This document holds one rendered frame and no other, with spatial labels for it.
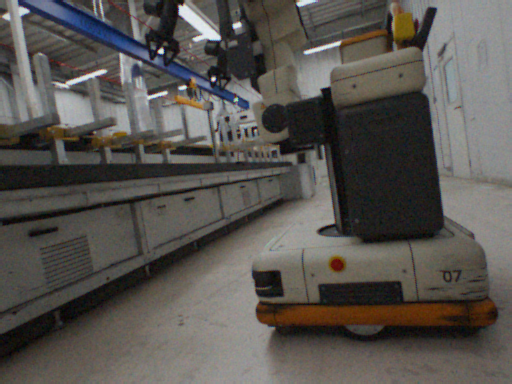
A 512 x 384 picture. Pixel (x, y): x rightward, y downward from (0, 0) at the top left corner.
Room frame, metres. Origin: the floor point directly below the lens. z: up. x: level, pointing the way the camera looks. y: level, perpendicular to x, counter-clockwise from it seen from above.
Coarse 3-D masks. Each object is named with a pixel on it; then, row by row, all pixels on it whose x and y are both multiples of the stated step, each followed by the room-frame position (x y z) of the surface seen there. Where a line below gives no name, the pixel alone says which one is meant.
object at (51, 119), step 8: (32, 120) 0.97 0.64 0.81; (40, 120) 0.96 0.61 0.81; (48, 120) 0.95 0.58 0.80; (56, 120) 0.96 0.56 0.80; (8, 128) 1.01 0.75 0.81; (16, 128) 1.00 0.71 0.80; (24, 128) 0.99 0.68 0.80; (32, 128) 0.97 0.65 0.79; (40, 128) 0.99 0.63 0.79; (0, 136) 1.02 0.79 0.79; (8, 136) 1.02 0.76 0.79; (16, 136) 1.04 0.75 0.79
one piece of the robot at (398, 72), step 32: (352, 64) 0.89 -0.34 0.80; (384, 64) 0.85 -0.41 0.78; (416, 64) 0.83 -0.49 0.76; (352, 96) 0.89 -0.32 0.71; (384, 96) 0.87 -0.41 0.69; (416, 96) 0.84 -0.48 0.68; (352, 128) 0.89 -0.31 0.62; (384, 128) 0.87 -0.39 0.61; (416, 128) 0.84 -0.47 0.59; (352, 160) 0.89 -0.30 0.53; (384, 160) 0.87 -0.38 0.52; (416, 160) 0.84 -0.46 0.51; (352, 192) 0.90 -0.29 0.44; (384, 192) 0.87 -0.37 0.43; (416, 192) 0.84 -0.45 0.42; (352, 224) 0.91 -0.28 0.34; (384, 224) 0.87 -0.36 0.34; (416, 224) 0.85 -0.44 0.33
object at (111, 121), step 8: (104, 120) 1.19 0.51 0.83; (112, 120) 1.18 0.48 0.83; (72, 128) 1.25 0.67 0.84; (80, 128) 1.23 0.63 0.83; (88, 128) 1.22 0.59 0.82; (96, 128) 1.21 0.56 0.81; (104, 128) 1.22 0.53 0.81; (40, 136) 1.31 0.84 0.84; (72, 136) 1.27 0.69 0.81; (40, 144) 1.32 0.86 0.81
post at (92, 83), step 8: (88, 80) 1.47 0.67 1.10; (96, 80) 1.48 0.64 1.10; (88, 88) 1.47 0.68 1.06; (96, 88) 1.47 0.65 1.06; (96, 96) 1.47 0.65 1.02; (96, 104) 1.46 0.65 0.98; (96, 112) 1.46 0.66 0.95; (96, 120) 1.47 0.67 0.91; (104, 136) 1.47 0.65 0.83; (104, 152) 1.46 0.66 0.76
